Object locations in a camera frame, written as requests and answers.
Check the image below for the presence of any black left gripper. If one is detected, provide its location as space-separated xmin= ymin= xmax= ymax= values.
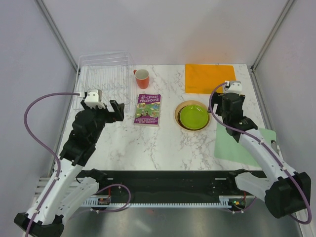
xmin=82 ymin=99 xmax=124 ymax=143

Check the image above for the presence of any green plate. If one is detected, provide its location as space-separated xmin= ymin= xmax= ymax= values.
xmin=180 ymin=104 xmax=209 ymax=130

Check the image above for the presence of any yellow patterned dark-rimmed plate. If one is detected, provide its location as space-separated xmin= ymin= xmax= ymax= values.
xmin=176 ymin=107 xmax=187 ymax=130

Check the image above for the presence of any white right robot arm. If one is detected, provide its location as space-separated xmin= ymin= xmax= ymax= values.
xmin=208 ymin=92 xmax=312 ymax=225

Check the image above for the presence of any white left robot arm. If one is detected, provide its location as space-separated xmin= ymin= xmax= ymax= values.
xmin=14 ymin=100 xmax=124 ymax=237

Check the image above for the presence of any orange folder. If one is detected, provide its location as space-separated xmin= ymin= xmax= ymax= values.
xmin=185 ymin=64 xmax=236 ymax=94

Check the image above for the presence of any purple treehouse book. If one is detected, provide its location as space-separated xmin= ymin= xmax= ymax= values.
xmin=134 ymin=94 xmax=161 ymax=126

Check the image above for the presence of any orange mug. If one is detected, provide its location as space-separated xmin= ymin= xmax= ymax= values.
xmin=133 ymin=69 xmax=150 ymax=89

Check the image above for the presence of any light green mat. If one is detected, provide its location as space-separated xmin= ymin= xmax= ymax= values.
xmin=213 ymin=122 xmax=277 ymax=167

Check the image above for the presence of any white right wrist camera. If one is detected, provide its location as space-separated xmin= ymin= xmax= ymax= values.
xmin=224 ymin=80 xmax=242 ymax=95

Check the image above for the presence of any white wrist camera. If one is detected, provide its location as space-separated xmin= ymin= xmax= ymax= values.
xmin=82 ymin=89 xmax=106 ymax=109
xmin=224 ymin=80 xmax=242 ymax=95

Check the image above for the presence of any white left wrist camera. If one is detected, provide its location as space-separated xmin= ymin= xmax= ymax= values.
xmin=82 ymin=89 xmax=106 ymax=109

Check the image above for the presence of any white wire dish rack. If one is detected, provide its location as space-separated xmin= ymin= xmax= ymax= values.
xmin=75 ymin=51 xmax=136 ymax=114

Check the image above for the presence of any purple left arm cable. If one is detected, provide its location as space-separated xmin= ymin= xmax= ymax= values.
xmin=24 ymin=91 xmax=130 ymax=237

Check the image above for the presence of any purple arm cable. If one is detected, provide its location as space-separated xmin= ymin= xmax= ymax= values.
xmin=208 ymin=82 xmax=312 ymax=225
xmin=24 ymin=91 xmax=130 ymax=237

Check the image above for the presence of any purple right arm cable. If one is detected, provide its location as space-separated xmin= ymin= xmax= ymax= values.
xmin=208 ymin=82 xmax=312 ymax=225

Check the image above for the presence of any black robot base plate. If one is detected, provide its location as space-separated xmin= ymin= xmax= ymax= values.
xmin=74 ymin=169 xmax=263 ymax=204

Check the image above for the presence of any white slotted cable duct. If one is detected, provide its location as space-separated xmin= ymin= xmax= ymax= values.
xmin=81 ymin=196 xmax=245 ymax=208

